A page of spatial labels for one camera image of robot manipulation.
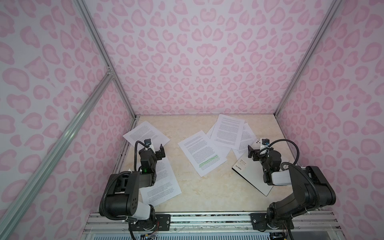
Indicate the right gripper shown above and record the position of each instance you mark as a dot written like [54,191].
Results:
[256,153]

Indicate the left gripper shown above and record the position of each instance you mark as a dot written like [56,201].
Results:
[156,154]

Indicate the black and white folder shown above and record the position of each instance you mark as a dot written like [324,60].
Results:
[252,172]

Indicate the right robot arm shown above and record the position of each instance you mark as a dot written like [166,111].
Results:
[311,190]

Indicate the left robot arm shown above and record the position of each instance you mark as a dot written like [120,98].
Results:
[120,200]

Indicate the centre highlighted paper sheet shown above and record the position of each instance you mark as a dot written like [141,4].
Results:
[202,153]

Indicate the left diagonal aluminium bar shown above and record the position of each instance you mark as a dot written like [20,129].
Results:
[25,198]

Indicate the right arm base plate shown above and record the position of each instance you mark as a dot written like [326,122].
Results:
[262,223]

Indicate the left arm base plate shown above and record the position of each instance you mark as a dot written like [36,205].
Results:
[158,222]

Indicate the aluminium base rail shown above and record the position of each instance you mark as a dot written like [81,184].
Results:
[318,225]

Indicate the left corner aluminium post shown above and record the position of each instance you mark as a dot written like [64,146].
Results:
[91,26]

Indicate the corner aluminium post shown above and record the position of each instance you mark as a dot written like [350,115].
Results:
[91,26]
[318,36]

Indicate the right corner aluminium post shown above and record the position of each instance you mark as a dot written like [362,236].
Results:
[318,36]

